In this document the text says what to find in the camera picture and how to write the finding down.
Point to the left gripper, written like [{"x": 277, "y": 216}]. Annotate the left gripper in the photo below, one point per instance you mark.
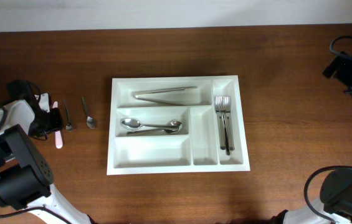
[{"x": 57, "y": 123}]

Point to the small thin teaspoon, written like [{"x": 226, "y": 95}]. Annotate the small thin teaspoon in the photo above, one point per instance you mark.
[{"x": 68, "y": 126}]

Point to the small steel teaspoon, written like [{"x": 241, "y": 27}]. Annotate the small steel teaspoon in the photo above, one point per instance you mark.
[{"x": 91, "y": 122}]

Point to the large steel spoon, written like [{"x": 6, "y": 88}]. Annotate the large steel spoon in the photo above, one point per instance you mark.
[
  {"x": 169, "y": 128},
  {"x": 132, "y": 124}
]

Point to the steel tongs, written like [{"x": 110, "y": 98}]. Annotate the steel tongs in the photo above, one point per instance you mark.
[{"x": 177, "y": 96}]

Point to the steel fork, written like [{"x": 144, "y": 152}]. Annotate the steel fork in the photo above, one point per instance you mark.
[
  {"x": 217, "y": 106},
  {"x": 231, "y": 141}
]

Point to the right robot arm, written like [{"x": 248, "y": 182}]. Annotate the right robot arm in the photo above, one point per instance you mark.
[{"x": 334, "y": 204}]

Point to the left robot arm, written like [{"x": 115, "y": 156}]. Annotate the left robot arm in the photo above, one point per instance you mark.
[{"x": 26, "y": 179}]

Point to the white cutlery tray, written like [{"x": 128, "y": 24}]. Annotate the white cutlery tray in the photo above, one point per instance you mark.
[{"x": 195, "y": 148}]

